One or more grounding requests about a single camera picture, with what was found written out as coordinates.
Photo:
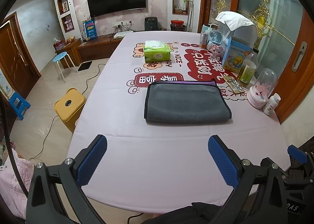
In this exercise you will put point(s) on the purple grey microfibre towel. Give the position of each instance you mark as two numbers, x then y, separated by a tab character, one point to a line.
186	102

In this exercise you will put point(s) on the silver orange drink can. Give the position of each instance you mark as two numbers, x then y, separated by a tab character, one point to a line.
203	40

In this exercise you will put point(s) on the red lidded pot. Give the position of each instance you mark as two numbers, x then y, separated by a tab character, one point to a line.
177	25

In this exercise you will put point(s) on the blue duck carton box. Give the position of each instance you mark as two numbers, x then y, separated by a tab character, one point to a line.
236	51

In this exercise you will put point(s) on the dark grey air fryer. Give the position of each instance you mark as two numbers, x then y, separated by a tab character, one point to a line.
151	24

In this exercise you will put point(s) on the pink castle snow globe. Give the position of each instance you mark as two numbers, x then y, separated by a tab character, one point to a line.
215	46

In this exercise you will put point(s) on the glass dome pink base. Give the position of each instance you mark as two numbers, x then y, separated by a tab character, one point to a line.
259	93

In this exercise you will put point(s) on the glass bottle yellow liquid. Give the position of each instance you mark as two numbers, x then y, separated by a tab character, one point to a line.
248	68

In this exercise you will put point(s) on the blue plastic step stool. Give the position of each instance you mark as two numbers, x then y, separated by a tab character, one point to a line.
19	105

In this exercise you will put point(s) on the yellow square stool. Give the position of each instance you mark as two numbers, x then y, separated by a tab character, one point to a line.
69	108

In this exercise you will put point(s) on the green tissue pack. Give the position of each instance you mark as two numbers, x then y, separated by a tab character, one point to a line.
156	51

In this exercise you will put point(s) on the gold blister pill pack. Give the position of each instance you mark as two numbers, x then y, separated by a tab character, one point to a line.
233	84

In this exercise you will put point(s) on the white pill bottle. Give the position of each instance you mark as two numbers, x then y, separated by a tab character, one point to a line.
271	104

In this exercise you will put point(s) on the blue standing poster box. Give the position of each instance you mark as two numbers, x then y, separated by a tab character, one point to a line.
89	29

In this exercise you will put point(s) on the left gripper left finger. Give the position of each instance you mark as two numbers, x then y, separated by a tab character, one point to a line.
44	204

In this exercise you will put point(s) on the pink printed tablecloth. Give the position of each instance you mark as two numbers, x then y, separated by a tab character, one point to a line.
158	167

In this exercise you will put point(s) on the wooden tv cabinet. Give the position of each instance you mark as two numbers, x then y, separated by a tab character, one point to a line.
100	48

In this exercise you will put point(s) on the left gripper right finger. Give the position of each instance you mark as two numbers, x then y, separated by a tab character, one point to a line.
270	202

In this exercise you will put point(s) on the pink quilted cloth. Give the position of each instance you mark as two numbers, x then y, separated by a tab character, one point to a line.
11	191

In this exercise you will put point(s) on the brown wooden door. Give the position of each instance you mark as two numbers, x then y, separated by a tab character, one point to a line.
16	62

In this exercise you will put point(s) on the wooden sliding glass door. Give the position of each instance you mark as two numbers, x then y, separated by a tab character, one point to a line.
285	41

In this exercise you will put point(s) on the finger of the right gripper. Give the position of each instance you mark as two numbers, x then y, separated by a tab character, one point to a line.
297	154

